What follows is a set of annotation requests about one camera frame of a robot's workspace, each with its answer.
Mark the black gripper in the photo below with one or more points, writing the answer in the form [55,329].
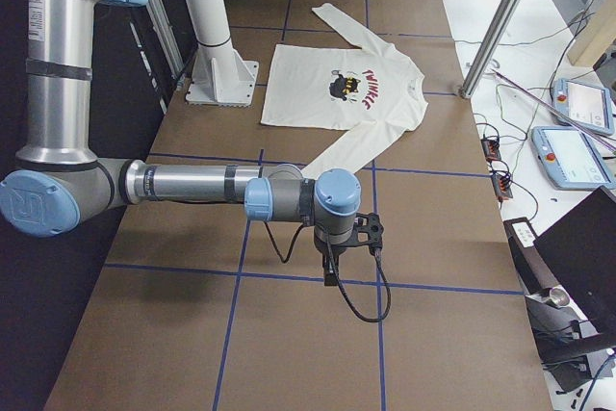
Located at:
[337,252]

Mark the cream long-sleeve cat shirt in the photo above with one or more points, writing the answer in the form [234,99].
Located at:
[371,92]

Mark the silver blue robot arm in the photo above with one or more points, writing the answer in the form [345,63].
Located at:
[60,182]

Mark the lower orange black connector box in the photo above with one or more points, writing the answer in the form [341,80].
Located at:
[502,186]

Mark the orange black connector box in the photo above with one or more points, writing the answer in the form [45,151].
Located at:
[502,186]
[491,149]

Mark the black box with white label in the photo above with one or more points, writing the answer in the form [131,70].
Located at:
[530,266]

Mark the upper orange black connector box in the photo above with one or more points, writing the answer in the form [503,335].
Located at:
[491,149]

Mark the silver metal cylinder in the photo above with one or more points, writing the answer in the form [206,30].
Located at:
[558,298]

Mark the black monitor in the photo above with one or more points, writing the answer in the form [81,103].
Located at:
[579,249]

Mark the near blue teach pendant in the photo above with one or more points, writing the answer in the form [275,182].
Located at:
[570,159]

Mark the blue teach pendant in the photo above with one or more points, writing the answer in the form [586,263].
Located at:
[570,159]
[588,105]

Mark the far blue teach pendant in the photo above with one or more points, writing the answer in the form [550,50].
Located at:
[588,105]

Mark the wooden beam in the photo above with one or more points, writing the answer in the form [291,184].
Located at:
[596,37]

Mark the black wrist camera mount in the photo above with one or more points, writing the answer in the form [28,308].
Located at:
[367,231]

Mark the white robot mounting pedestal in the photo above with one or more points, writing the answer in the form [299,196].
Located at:
[220,76]

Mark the aluminium frame post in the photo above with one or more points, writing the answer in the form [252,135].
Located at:
[488,46]

